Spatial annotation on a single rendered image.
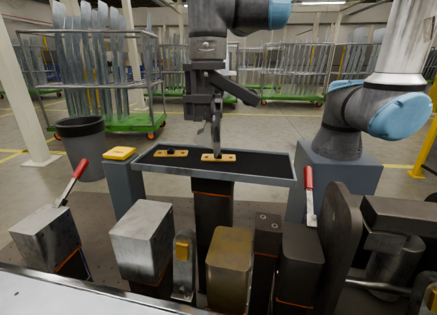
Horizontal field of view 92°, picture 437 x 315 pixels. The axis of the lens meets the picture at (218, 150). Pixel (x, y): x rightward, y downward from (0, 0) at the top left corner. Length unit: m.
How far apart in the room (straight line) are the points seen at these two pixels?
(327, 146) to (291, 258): 0.43
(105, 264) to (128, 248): 0.53
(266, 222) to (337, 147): 0.39
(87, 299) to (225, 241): 0.26
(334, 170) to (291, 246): 0.36
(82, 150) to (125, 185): 2.23
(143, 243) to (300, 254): 0.27
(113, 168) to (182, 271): 0.32
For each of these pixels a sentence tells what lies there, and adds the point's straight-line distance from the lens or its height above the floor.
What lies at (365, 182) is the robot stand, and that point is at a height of 1.04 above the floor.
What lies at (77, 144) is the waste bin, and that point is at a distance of 2.82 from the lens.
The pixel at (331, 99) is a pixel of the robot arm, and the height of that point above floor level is 1.27.
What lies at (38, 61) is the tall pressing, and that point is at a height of 1.28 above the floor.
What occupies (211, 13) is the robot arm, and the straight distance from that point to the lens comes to 0.44.
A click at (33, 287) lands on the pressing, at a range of 0.57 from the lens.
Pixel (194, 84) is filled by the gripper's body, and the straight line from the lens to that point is 0.46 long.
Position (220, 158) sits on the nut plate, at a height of 1.16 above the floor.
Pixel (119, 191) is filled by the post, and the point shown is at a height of 1.06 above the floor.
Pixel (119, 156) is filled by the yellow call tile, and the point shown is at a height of 1.16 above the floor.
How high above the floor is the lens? 1.39
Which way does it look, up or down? 24 degrees down
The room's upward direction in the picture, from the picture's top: straight up
